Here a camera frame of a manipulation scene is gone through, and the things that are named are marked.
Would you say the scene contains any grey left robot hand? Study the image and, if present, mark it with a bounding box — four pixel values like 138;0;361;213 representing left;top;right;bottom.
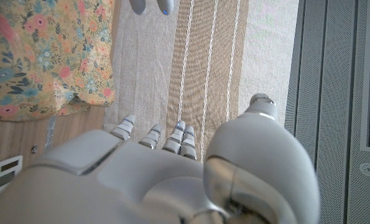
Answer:
128;0;175;16

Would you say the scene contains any beige striped curtain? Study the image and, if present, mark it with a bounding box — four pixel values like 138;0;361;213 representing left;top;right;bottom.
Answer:
103;0;300;164

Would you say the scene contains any small white calculator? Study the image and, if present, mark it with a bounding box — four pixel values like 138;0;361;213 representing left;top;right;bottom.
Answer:
0;154;24;207

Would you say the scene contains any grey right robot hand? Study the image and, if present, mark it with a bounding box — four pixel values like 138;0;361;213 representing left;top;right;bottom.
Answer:
0;92;321;224

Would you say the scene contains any floral orange fabric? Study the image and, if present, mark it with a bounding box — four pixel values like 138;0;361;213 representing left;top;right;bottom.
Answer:
0;0;116;123

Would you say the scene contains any round white ceiling sensor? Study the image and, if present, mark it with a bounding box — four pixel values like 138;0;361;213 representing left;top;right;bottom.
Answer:
358;162;370;177

